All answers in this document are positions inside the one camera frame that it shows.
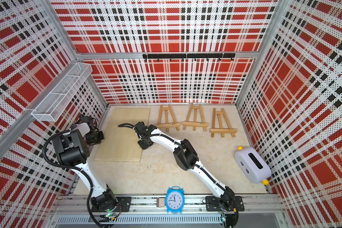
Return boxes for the white purple toy device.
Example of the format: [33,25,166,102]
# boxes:
[234,146,272,186]

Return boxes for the wooden easel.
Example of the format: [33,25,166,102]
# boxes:
[182,103,209,132]
[155,104,181,133]
[210,108,237,138]

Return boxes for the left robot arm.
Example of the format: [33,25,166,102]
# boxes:
[42,115,123,228]

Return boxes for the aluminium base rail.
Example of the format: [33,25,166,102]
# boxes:
[45,194,289,228]

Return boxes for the white wire basket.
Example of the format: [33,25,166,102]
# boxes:
[31,62,92,122]

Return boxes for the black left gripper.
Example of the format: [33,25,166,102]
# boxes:
[86,131,106,146]

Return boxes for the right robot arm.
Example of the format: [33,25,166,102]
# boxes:
[118,122,239,228]

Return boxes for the small beige box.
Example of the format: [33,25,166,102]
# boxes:
[156,198,166,208]

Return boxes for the blue alarm clock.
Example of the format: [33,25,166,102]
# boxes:
[165,186,185,214]

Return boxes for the plywood board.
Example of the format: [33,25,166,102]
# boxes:
[94,107,151,162]

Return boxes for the black hook rail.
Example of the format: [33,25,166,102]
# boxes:
[142,53,236,61]

